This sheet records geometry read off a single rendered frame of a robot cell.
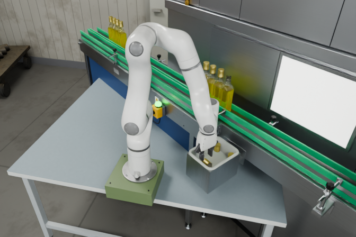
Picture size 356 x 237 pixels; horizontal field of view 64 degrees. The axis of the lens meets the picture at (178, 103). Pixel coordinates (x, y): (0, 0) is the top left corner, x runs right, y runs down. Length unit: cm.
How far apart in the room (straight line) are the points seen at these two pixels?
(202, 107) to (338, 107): 59
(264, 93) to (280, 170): 41
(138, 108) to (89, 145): 77
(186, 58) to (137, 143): 51
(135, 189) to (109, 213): 101
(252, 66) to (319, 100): 38
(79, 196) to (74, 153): 82
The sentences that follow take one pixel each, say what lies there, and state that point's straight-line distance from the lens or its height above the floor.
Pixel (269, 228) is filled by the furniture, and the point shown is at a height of 63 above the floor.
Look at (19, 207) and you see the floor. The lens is 280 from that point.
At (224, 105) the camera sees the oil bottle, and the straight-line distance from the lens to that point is 159.
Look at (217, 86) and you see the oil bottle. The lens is 159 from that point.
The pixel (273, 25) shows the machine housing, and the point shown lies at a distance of 150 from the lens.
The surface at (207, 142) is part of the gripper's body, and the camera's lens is 138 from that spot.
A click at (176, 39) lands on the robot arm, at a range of 113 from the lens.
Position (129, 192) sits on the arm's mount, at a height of 83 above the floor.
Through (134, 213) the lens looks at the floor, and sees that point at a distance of 249.
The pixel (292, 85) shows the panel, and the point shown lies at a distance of 148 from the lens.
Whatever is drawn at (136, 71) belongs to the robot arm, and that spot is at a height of 147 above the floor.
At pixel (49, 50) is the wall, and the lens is 504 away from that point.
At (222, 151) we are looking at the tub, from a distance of 159.
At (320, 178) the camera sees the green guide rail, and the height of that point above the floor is 108.
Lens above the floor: 199
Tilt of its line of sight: 32 degrees down
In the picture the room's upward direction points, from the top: 1 degrees clockwise
